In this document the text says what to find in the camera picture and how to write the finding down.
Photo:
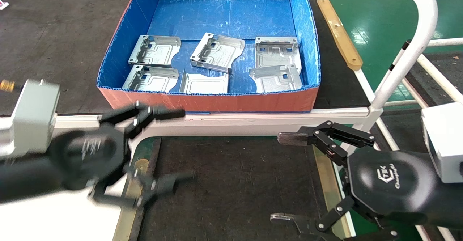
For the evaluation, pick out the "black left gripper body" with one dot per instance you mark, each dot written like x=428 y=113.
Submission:
x=83 y=154

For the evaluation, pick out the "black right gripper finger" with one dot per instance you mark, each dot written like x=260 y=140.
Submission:
x=325 y=139
x=325 y=224

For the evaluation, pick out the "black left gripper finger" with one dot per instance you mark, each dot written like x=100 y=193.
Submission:
x=144 y=113
x=159 y=184

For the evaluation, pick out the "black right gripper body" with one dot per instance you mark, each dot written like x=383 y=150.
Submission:
x=390 y=183

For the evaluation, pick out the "stamped metal bracket plate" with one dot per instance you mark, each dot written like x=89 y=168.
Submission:
x=275 y=80
x=275 y=54
x=220 y=51
x=159 y=51
x=152 y=80
x=204 y=85

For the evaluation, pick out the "blue corrugated plastic box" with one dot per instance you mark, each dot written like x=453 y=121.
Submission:
x=224 y=16

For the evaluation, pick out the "tan flat edge strip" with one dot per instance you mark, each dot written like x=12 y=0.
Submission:
x=325 y=183

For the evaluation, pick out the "tan strip with rounded end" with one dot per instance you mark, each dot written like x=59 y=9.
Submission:
x=126 y=223

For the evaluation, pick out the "black work mat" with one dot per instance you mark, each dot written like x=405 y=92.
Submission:
x=235 y=186

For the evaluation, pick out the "long tan wooden strip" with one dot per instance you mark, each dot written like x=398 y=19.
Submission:
x=340 y=34

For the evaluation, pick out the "white rod with black bands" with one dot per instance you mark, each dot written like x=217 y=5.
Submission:
x=399 y=56

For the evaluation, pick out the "large black cart mat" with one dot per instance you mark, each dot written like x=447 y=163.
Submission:
x=54 y=45

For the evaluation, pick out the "white diagonal tube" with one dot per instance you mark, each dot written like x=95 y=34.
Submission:
x=439 y=78

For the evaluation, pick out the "black mat of neighbouring cart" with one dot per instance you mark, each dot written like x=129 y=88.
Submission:
x=452 y=63

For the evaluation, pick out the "thin white horizontal tube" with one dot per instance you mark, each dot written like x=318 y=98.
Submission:
x=446 y=42

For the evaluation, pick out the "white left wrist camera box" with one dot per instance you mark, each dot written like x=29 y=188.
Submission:
x=36 y=114

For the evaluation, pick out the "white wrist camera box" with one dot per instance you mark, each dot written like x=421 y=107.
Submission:
x=445 y=139
x=36 y=114

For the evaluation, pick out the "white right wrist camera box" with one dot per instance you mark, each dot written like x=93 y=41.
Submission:
x=445 y=139

